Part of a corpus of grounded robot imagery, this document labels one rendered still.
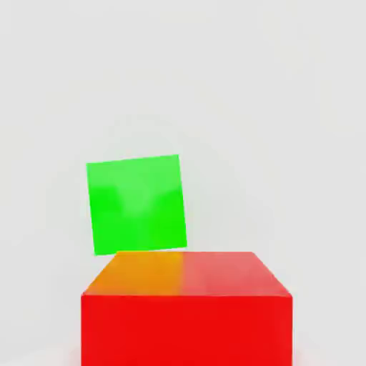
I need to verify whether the small red cube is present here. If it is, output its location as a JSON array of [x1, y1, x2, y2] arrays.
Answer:
[[80, 250, 294, 366]]

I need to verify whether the small green cube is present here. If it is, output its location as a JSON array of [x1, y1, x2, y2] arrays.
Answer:
[[86, 154, 189, 257]]

